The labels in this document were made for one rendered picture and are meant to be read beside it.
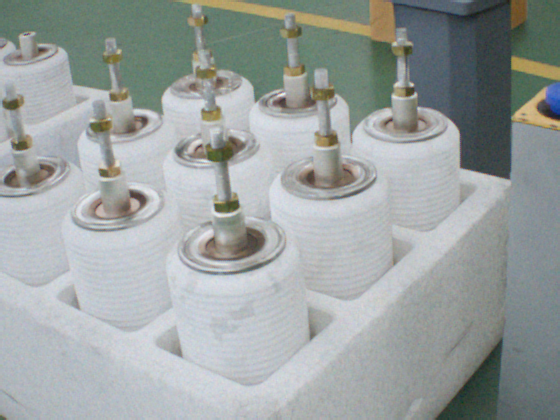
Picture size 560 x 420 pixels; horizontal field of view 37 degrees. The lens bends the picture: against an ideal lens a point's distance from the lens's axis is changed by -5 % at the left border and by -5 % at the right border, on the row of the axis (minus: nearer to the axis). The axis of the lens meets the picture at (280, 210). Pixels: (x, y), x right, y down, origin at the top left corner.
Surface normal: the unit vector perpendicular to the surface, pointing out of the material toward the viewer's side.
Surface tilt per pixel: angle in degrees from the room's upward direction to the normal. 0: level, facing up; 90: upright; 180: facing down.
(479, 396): 0
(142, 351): 0
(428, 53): 90
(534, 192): 90
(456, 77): 90
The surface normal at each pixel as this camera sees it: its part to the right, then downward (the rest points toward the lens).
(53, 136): 0.80, 0.22
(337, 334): -0.09, -0.88
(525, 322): -0.61, 0.42
